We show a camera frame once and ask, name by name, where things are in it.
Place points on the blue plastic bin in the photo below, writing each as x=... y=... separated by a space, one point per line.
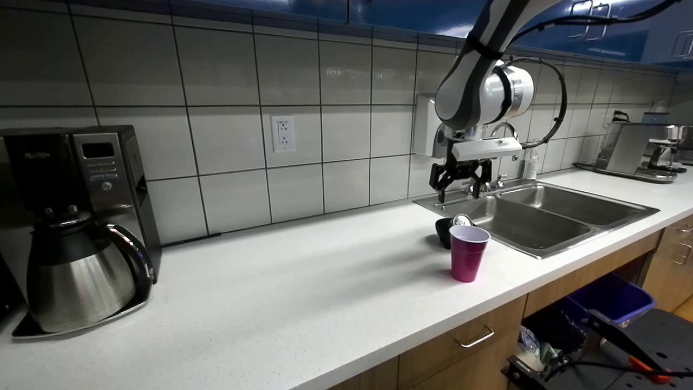
x=614 y=297

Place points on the wooden lower cabinet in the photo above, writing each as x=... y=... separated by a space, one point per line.
x=462 y=360

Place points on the stainless steel double sink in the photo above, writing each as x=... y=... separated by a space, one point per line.
x=563 y=212

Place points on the pink plastic cup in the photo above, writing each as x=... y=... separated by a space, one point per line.
x=469 y=256

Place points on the white wall soap dispenser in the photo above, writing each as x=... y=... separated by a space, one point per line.
x=425 y=126

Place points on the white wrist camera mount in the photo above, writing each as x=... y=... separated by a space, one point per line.
x=488 y=149

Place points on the black equipment cart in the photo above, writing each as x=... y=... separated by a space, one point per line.
x=650 y=339

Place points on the red tool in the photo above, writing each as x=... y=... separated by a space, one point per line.
x=650 y=368

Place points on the silver espresso machine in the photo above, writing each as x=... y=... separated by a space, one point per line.
x=640 y=149

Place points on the steel coffee carafe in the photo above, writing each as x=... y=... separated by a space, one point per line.
x=78 y=277

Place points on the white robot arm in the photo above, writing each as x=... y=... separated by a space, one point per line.
x=484 y=87

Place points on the black coffee maker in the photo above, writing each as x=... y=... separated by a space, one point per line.
x=110 y=175

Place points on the clear spray bottle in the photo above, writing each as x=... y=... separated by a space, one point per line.
x=532 y=165

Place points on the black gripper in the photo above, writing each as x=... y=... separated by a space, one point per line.
x=467 y=169

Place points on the blue upper cabinet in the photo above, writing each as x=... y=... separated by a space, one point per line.
x=290 y=10

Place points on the white wall outlet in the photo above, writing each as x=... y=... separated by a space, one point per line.
x=284 y=136

